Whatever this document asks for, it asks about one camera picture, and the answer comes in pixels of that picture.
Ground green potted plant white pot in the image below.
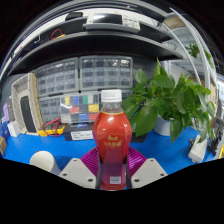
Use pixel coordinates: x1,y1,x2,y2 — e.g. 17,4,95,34
121,58,218,144

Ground black box white label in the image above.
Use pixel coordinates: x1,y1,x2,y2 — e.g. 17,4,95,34
63,122,96,142

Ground yellow multimeter red leads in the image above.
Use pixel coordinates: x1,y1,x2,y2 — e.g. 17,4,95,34
37,118,66,138

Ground purple packet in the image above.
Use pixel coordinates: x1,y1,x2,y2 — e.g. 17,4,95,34
2,102,11,124

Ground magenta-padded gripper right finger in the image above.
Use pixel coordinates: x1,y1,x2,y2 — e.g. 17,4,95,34
125,146,168,190

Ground black flat device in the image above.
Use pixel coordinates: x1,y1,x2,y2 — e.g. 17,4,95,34
19,95,38,134

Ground white power adapter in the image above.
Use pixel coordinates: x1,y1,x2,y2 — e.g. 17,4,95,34
187,134,208,164

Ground white mug gold handle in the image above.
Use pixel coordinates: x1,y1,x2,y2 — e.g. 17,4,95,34
29,150,62,176

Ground small grey drawer cabinet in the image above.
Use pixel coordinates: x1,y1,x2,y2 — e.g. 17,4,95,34
121,89,135,100
38,96,63,125

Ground red drink bottle white cap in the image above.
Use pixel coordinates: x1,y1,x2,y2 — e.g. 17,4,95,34
91,89,133,191

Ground black shelf unit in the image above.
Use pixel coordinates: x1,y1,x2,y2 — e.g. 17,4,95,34
0,0,188,79

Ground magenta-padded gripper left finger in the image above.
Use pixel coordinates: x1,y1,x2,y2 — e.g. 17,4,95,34
58,146,103,190

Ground wide grey small-parts drawer cabinet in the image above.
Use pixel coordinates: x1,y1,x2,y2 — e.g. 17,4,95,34
79,55,134,92

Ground white metal shelf rack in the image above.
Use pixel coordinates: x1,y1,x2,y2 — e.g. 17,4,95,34
163,6,224,104

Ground clear organiser with coloured parts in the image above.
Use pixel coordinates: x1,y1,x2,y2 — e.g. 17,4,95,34
59,94,102,124

